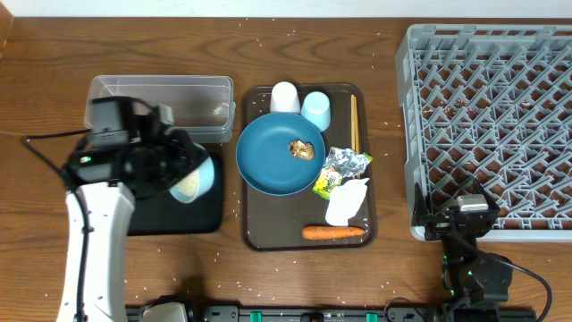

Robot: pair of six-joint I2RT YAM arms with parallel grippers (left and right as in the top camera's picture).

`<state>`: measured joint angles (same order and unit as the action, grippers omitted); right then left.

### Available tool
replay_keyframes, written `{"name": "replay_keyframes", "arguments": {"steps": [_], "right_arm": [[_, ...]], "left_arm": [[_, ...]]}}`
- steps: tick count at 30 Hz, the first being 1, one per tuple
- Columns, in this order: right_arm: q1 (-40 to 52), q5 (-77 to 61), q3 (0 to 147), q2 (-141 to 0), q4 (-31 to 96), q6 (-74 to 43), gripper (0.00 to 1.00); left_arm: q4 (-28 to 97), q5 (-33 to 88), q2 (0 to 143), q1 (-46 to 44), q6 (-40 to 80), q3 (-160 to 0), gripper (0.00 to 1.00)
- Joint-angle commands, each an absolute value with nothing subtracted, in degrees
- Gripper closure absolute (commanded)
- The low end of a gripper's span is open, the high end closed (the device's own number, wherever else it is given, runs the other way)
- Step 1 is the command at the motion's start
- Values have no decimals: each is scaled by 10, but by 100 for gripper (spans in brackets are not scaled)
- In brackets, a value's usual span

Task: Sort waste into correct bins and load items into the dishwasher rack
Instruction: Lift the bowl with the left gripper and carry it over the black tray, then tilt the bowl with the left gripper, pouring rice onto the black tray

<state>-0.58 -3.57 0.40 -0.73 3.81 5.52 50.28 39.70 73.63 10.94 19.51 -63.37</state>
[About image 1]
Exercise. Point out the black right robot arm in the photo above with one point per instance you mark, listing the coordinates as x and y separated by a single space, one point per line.
478 281

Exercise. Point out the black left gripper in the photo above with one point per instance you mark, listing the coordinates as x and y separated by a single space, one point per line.
187 159

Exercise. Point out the crumpled white paper napkin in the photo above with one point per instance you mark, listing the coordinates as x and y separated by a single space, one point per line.
345 201

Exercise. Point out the orange carrot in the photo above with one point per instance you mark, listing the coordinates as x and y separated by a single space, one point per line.
321 233

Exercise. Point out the light blue plastic cup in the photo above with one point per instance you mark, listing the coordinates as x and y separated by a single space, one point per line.
317 109

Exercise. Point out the dark brown serving tray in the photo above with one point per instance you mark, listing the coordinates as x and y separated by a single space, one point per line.
273 223

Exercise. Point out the clear plastic bin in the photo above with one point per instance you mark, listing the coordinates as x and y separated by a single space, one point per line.
202 105

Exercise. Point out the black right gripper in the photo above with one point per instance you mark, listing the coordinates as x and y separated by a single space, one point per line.
437 227

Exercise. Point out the light blue bowl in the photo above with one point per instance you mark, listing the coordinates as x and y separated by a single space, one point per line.
207 177

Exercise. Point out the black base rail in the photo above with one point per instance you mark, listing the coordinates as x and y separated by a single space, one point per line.
397 310

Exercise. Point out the right wooden chopstick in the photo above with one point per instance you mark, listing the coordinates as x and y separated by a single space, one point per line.
357 130

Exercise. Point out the dark blue plate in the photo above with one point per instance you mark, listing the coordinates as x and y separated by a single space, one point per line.
264 160

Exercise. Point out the grey dishwasher rack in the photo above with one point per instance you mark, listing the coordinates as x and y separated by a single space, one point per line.
490 103

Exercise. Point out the white plastic cup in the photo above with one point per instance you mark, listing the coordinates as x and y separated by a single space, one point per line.
284 98

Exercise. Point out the left wooden chopstick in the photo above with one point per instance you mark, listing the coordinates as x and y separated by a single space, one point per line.
353 122

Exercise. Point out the crumpled foil snack wrapper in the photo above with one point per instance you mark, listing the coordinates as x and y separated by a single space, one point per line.
340 163

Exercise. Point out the black plastic tray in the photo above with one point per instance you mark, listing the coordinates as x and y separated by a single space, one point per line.
164 215

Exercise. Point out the wooden chopstick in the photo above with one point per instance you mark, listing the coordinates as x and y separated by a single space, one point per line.
353 122
357 130

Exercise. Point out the pile of rice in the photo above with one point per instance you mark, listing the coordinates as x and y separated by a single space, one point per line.
187 188

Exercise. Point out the brown food scrap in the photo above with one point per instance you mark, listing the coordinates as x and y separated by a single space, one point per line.
302 150

